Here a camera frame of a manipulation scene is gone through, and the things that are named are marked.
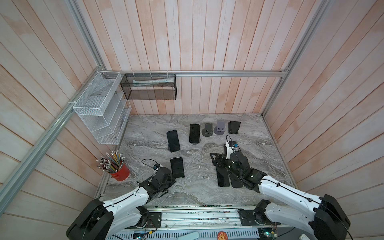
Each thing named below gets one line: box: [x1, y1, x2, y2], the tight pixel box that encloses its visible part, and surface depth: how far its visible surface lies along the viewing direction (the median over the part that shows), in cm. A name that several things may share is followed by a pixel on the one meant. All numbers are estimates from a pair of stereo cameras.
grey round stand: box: [201, 122, 213, 137], surface depth 108 cm
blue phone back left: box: [166, 130, 181, 153], surface depth 96 cm
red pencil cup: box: [110, 163, 130, 181], surface depth 86 cm
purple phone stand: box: [213, 120, 226, 135], surface depth 109 cm
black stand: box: [228, 120, 241, 135], surface depth 109 cm
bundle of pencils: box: [96, 150, 125, 174], surface depth 80 cm
